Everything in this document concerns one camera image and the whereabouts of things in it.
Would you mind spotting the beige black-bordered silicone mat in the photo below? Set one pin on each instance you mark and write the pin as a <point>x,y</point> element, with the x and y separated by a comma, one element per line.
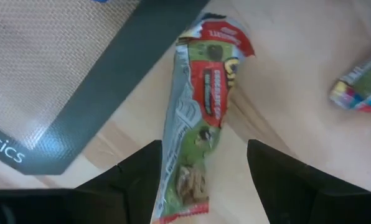
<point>48,62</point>

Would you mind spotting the blue granola bar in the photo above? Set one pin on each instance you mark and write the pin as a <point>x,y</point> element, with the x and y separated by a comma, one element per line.
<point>101,1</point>
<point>366,87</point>

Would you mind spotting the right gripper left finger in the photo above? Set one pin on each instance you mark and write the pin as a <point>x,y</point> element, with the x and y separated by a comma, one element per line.
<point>132,193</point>

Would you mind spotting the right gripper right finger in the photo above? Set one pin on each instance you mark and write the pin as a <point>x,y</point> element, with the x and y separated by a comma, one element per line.
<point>291,193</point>

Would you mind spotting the red green granola bar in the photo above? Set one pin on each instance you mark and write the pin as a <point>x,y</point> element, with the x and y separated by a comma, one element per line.
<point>204,93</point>

